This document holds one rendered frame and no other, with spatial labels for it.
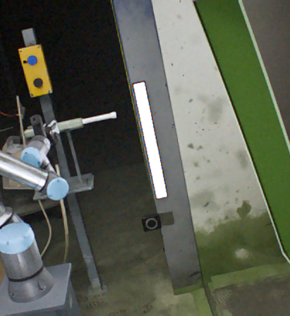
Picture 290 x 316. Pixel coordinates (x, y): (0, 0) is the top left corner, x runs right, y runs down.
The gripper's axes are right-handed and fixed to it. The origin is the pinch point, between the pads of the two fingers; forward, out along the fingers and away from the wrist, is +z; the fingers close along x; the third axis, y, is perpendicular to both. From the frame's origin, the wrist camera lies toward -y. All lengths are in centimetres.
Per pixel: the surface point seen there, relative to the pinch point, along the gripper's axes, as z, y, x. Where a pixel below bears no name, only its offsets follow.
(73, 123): 13.9, 8.8, 4.8
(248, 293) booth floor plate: -8, 128, 57
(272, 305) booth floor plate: -21, 129, 69
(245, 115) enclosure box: -26, 20, 87
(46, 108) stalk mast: 30.1, 0.1, -11.0
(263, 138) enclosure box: -26, 32, 91
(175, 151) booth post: 16, 43, 47
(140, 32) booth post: 23, -19, 54
